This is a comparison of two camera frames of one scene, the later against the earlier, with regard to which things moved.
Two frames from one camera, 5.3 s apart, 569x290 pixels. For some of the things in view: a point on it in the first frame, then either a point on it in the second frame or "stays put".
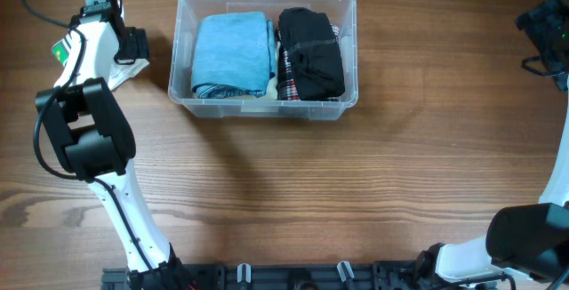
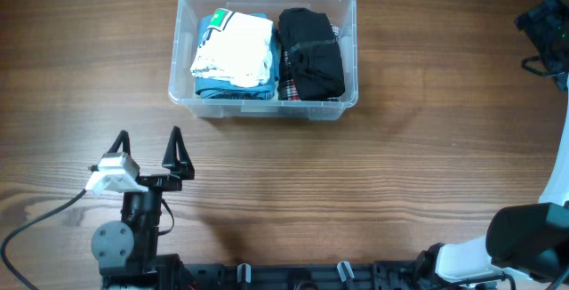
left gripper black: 141,48 -> 179,170
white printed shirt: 89,52 -> 236,47
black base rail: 295,276 stays put
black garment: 315,54 stays put
